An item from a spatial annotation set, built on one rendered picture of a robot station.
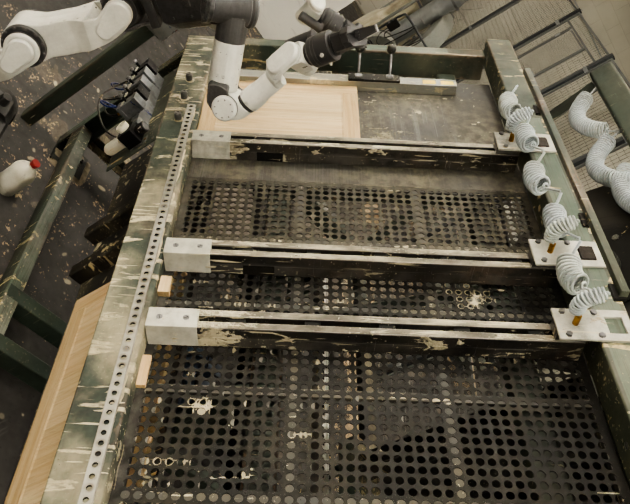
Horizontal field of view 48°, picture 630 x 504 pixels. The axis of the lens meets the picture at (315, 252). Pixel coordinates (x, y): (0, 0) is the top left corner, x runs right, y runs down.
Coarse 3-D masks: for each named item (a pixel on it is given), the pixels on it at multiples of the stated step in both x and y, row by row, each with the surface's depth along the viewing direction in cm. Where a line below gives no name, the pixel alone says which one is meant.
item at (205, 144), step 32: (512, 128) 224; (256, 160) 233; (288, 160) 232; (320, 160) 232; (352, 160) 232; (384, 160) 232; (416, 160) 232; (448, 160) 232; (480, 160) 232; (512, 160) 232
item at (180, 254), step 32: (576, 224) 180; (192, 256) 188; (224, 256) 189; (256, 256) 188; (288, 256) 189; (320, 256) 190; (352, 256) 190; (384, 256) 192; (416, 256) 193; (448, 256) 193; (480, 256) 193; (512, 256) 193; (544, 256) 189
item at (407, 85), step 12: (240, 72) 268; (252, 72) 269; (264, 72) 269; (288, 72) 270; (324, 84) 269; (336, 84) 269; (348, 84) 268; (360, 84) 268; (372, 84) 268; (384, 84) 268; (396, 84) 268; (408, 84) 268; (420, 84) 268; (432, 84) 269; (456, 84) 270
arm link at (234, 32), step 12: (216, 0) 194; (228, 0) 195; (240, 0) 196; (216, 12) 195; (228, 12) 196; (240, 12) 197; (216, 24) 202; (228, 24) 198; (240, 24) 199; (216, 36) 202; (228, 36) 200; (240, 36) 201
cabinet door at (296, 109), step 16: (272, 96) 261; (288, 96) 261; (304, 96) 262; (320, 96) 263; (336, 96) 263; (352, 96) 263; (208, 112) 250; (256, 112) 252; (272, 112) 253; (288, 112) 253; (304, 112) 254; (320, 112) 254; (336, 112) 255; (352, 112) 255; (208, 128) 242; (224, 128) 243; (240, 128) 244; (256, 128) 244; (272, 128) 245; (288, 128) 245; (304, 128) 246; (320, 128) 246; (336, 128) 247; (352, 128) 247
